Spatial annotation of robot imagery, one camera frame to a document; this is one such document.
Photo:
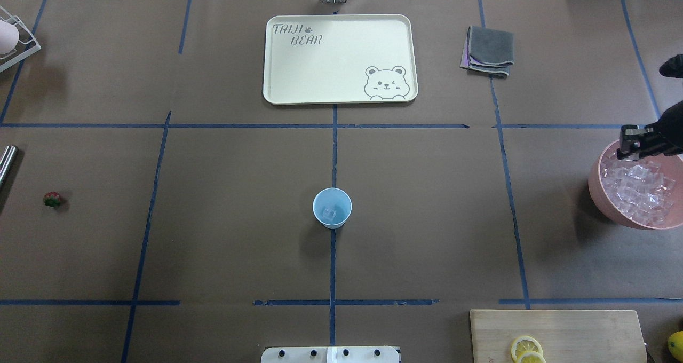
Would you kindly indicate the white wire cup rack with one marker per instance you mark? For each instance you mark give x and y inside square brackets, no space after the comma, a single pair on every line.
[26,46]

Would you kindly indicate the purple folded cloth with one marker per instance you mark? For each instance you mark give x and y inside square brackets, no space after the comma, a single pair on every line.
[465,60]

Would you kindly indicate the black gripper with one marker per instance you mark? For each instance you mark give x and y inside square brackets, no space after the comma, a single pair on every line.
[670,126]

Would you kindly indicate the cream bear serving tray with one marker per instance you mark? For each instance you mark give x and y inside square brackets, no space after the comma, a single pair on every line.
[339,59]

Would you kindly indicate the lemon slice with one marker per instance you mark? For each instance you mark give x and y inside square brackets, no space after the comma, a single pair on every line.
[530,357]
[524,343]

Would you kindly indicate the grey folded cloth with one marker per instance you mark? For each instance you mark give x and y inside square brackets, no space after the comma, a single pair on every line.
[491,51]

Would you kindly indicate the pile of ice cubes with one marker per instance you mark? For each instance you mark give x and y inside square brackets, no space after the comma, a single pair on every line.
[643,191]

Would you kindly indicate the stainless steel muddler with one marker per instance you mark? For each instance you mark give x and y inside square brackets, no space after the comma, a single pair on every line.
[7,160]

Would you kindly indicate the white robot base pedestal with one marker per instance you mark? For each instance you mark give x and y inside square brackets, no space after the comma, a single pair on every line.
[373,353]

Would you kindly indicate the lemon slice front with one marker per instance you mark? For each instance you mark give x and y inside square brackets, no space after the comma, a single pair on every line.
[524,343]

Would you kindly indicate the red strawberry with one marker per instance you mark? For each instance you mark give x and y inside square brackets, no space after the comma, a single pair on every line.
[52,199]

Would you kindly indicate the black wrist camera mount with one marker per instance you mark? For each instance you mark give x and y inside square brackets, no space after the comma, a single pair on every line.
[673,67]

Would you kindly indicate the bamboo cutting board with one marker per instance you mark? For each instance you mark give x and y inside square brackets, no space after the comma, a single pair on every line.
[564,335]

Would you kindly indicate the ice cube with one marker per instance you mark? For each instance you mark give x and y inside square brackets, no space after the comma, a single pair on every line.
[328,214]

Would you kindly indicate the light blue plastic cup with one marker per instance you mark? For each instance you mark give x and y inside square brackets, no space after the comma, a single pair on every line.
[333,197]

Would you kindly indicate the pink bowl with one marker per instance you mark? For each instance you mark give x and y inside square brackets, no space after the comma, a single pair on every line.
[672,167]

